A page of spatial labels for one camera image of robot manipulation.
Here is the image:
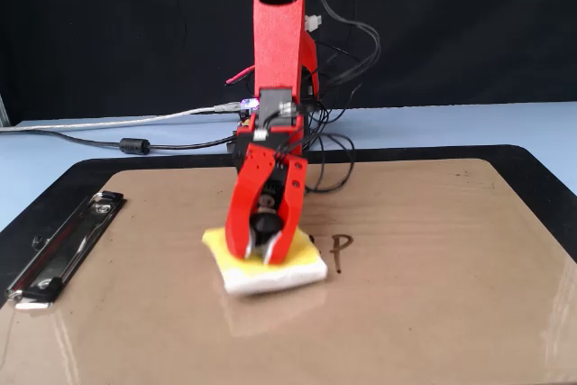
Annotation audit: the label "black cloth backdrop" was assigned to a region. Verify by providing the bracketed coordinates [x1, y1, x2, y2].
[0, 0, 577, 127]

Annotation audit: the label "lit controller circuit board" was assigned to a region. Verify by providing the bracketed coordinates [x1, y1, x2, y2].
[238, 96, 262, 124]

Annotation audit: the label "black arm wires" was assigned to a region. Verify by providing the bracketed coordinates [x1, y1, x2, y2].
[270, 0, 382, 195]

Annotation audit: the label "pink red wire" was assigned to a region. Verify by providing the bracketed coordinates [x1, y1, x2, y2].
[224, 64, 256, 87]

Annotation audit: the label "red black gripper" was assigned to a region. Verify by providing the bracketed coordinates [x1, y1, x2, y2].
[224, 112, 310, 266]

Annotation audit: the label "black power cable with ferrite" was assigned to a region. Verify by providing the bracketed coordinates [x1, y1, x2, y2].
[0, 127, 239, 156]

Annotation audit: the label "brown clipboard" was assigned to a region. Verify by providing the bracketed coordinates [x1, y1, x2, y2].
[0, 158, 577, 385]

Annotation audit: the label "yellow white sponge with knob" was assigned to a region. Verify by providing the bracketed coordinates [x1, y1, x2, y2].
[201, 212, 329, 298]

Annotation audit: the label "silver braided USB cable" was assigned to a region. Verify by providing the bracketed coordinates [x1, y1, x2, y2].
[0, 100, 243, 133]

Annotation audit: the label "silver metal clipboard clip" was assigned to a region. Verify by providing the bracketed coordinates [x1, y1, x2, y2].
[4, 190, 126, 310]

